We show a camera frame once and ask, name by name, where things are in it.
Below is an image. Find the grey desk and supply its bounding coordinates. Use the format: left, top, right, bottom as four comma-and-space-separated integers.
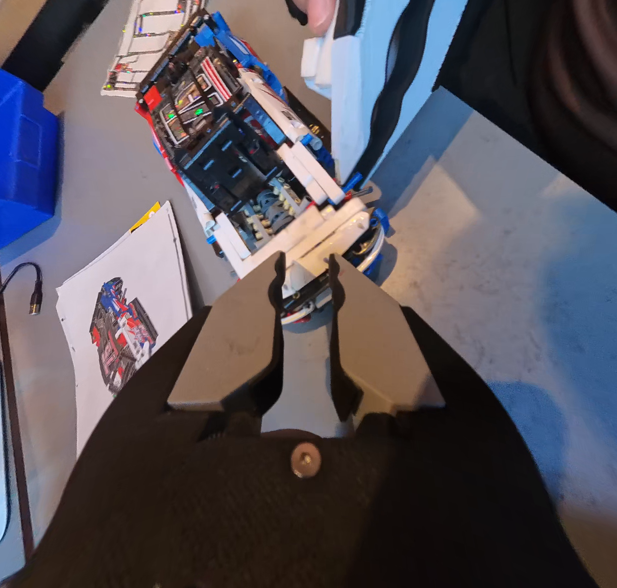
0, 0, 617, 588

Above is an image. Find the black cable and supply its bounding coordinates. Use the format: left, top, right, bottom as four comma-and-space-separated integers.
0, 262, 44, 316

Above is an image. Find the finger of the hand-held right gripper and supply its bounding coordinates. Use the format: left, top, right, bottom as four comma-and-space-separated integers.
358, 0, 470, 185
331, 0, 418, 182

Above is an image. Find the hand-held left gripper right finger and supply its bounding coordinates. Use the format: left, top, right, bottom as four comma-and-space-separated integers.
328, 253, 446, 422

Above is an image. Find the white toy brick panel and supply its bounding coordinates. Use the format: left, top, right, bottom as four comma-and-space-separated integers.
282, 198, 369, 295

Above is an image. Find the person's right hand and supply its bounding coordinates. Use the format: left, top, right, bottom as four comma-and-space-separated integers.
282, 0, 345, 38

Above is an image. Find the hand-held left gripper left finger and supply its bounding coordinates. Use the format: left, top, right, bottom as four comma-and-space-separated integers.
166, 252, 286, 410

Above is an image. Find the holographic sticker sheet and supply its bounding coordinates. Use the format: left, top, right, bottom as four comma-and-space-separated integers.
100, 0, 213, 98

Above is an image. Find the thick instruction booklet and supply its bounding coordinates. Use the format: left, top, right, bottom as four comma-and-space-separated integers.
55, 200, 193, 459

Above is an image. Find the toy brick race car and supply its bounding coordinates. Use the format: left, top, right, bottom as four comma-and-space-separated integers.
134, 10, 392, 328

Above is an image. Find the blue storage bin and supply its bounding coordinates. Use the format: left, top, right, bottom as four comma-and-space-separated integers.
0, 68, 63, 249

